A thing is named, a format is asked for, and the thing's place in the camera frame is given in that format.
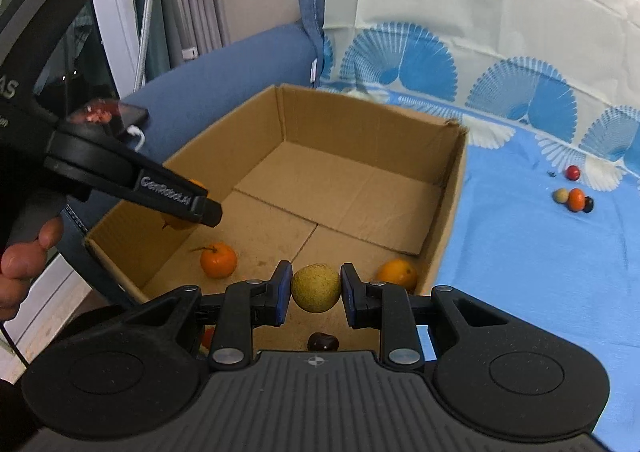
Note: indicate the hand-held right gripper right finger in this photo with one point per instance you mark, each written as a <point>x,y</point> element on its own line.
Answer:
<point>350,297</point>

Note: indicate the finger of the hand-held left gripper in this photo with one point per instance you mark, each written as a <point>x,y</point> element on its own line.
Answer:
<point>170,189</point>

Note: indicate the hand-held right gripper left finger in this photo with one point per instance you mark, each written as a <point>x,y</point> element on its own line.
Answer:
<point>281,292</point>

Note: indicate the orange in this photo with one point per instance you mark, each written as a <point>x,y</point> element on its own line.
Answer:
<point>177,223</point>
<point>576,199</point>
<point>397,272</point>

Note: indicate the beige round fruit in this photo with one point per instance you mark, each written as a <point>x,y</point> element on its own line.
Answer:
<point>316,288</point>

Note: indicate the small dark plum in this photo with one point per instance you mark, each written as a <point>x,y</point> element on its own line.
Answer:
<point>588,204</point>
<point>322,342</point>

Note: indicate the tangerine with stem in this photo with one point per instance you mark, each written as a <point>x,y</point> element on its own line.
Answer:
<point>218,260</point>

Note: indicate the small red fruit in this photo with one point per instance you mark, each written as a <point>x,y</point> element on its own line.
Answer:
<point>572,173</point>
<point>207,338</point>

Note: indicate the brown cardboard box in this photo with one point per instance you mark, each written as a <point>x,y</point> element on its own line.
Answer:
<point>340,182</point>

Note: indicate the person's left hand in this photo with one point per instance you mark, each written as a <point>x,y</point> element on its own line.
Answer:
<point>30,254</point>

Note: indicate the black smartphone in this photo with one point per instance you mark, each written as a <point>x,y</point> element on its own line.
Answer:
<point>110,112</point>

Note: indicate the white curtain clip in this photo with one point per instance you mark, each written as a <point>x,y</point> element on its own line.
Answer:
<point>189,51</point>

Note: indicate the blue sofa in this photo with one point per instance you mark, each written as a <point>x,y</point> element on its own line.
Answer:
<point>225,61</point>

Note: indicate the blue fan-print bed sheet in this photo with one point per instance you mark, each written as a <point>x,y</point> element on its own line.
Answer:
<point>525,257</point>

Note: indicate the small beige fruit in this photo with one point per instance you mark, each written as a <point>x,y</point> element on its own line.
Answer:
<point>561,195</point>

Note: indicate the white door frame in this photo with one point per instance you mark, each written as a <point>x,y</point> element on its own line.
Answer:
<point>115,6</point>

